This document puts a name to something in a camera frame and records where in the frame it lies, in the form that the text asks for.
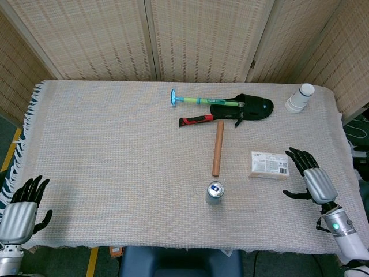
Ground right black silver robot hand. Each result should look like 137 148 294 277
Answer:
282 147 338 205

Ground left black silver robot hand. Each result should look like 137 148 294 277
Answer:
0 175 54 245

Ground white rectangular box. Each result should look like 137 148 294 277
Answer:
248 151 289 181

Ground black fabric tool sheath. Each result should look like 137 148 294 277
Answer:
210 93 274 128

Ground silver drink can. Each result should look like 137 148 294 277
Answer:
205 181 225 206

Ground wooden round stick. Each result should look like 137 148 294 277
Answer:
212 120 225 177

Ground beige woven tablecloth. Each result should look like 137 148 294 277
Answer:
0 80 369 257

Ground dark blue chair seat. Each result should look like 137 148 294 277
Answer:
119 246 244 277

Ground woven folding screen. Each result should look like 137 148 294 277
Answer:
0 0 369 128

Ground black floor cable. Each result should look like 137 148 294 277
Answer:
252 250 260 277

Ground red black tool handle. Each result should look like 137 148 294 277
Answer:
178 114 214 128

